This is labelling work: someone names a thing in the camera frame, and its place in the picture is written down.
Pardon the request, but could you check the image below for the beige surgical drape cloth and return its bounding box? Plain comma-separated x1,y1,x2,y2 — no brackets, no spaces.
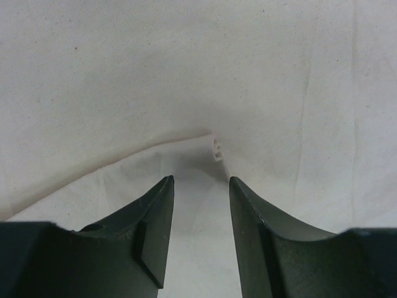
1,1,396,297

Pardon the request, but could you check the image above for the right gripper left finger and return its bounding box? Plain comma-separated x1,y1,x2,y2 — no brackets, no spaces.
1,176,174,297

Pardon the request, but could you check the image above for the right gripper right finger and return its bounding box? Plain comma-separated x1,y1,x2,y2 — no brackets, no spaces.
229,177,396,297

